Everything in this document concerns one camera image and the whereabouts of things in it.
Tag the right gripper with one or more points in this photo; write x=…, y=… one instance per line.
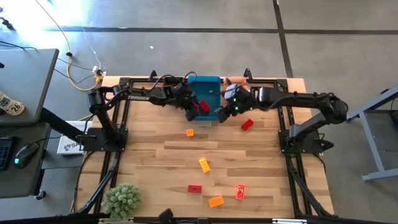
x=245, y=102

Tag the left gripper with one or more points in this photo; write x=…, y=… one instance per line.
x=188, y=100

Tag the small yellow-orange toy brick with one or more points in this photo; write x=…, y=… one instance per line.
x=190, y=132

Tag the yellow toy brick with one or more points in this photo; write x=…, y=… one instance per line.
x=204, y=165

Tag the orange-red toy brick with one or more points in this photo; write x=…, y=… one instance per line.
x=240, y=192

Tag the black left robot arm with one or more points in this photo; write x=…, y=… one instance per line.
x=136, y=97

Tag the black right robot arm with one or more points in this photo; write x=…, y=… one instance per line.
x=298, y=98

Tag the blue plastic bin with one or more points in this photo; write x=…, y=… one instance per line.
x=206, y=88

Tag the black mesh bin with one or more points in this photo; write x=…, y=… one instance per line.
x=168, y=81

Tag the yellow plug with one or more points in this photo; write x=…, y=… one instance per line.
x=99, y=79

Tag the white power adapter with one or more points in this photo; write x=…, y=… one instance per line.
x=97, y=71

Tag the green artificial plant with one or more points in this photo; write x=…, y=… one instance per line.
x=122, y=200

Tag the white printed box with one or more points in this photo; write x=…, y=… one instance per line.
x=70, y=147

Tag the black diagonal bar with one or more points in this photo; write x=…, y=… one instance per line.
x=59, y=124

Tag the grey metal trestle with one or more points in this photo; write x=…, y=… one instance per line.
x=370, y=140

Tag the black caster wheel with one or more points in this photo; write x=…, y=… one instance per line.
x=41, y=195

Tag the black computer mouse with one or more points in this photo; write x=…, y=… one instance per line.
x=25, y=155

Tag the white printed bottle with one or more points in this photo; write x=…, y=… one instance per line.
x=11, y=104

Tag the dark grey desk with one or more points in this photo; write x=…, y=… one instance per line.
x=18, y=183

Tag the black keyboard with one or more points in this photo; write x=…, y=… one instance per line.
x=4, y=154

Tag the black floor object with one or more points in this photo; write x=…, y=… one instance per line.
x=7, y=24

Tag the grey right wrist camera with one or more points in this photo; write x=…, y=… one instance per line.
x=232, y=91

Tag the black frame clamp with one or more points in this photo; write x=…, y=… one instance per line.
x=152, y=75
x=247, y=74

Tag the black aluminium frame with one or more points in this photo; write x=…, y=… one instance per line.
x=281, y=93

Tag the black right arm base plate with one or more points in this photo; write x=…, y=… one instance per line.
x=311, y=148

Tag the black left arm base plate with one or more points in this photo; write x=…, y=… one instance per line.
x=93, y=144

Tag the silver bracket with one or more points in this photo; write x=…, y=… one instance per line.
x=115, y=220
x=289, y=221

